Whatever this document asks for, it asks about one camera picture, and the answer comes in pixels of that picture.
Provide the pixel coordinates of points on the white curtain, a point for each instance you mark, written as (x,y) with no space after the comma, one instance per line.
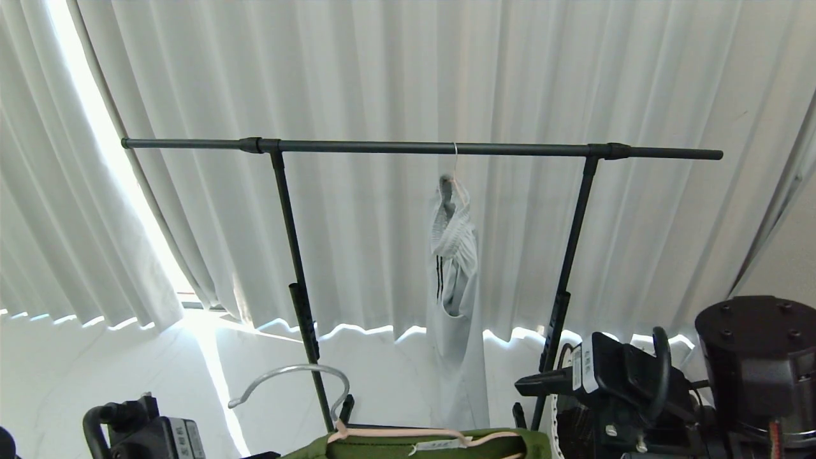
(414,70)
(38,191)

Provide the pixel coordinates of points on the green garment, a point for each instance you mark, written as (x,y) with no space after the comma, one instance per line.
(382,449)

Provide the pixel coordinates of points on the black clothes rack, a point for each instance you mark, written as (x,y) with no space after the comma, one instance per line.
(414,148)

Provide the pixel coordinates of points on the white laundry basket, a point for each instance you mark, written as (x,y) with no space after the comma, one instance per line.
(570,427)

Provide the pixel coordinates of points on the pink clothes hanger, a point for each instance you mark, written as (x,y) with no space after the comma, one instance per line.
(455,159)
(287,371)

